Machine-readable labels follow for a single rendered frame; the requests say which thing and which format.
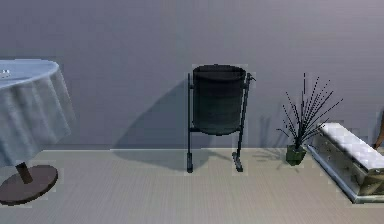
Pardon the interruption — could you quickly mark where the black bin on stand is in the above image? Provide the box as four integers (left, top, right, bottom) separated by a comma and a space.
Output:
186, 63, 257, 174

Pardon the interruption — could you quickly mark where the dark twig plant green pot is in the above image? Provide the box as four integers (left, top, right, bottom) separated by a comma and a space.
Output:
276, 72, 344, 167

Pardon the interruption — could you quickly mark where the round table with white cloth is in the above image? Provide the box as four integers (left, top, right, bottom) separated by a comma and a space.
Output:
0, 58, 76, 207

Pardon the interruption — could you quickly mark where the silver chest with white top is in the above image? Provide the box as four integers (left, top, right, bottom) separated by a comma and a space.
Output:
307, 122, 384, 204

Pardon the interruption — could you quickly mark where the brown curved object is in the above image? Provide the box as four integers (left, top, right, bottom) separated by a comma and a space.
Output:
373, 111, 384, 150

